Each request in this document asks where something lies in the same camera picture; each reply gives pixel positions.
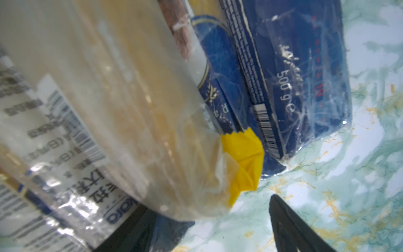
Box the blue clear spaghetti bag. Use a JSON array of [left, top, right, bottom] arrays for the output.
[[157, 0, 287, 177]]

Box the blue Barilla spaghetti box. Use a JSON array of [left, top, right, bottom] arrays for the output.
[[221, 1, 352, 162]]

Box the yellow top spaghetti bag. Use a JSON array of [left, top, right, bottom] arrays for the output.
[[1, 1, 263, 221]]

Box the clear white-label spaghetti bag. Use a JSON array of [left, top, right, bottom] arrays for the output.
[[1, 52, 147, 252]]

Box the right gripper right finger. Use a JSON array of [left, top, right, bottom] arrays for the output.
[[269, 194, 335, 252]]

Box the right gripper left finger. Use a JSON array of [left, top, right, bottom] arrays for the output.
[[94, 205, 195, 252]]

